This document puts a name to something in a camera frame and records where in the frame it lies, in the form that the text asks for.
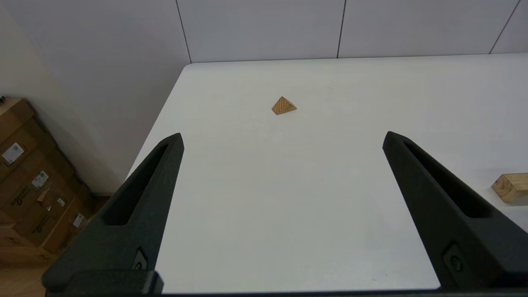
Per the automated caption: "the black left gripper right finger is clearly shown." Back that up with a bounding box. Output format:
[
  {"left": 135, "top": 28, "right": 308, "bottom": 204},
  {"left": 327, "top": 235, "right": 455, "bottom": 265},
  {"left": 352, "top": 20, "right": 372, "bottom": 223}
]
[{"left": 382, "top": 131, "right": 528, "bottom": 288}]

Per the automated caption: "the rectangular wooden block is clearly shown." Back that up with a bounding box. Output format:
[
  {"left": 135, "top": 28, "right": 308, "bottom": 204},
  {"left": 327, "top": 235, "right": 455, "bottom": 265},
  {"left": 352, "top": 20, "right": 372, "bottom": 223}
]
[{"left": 491, "top": 173, "right": 528, "bottom": 203}]

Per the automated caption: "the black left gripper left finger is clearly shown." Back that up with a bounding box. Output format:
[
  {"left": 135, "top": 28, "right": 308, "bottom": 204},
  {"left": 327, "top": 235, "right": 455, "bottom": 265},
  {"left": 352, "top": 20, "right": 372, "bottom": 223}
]
[{"left": 41, "top": 133, "right": 185, "bottom": 290}]

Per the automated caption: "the brown cardboard box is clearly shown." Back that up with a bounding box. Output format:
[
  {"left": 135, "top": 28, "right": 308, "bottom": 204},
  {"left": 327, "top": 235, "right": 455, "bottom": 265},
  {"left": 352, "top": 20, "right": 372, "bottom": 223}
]
[
  {"left": 0, "top": 98, "right": 58, "bottom": 194},
  {"left": 0, "top": 140, "right": 94, "bottom": 254}
]

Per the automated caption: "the triangular wooden building block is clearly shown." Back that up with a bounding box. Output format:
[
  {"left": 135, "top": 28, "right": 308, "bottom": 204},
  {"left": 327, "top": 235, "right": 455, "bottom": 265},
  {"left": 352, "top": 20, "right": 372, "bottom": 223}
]
[{"left": 271, "top": 96, "right": 297, "bottom": 116}]

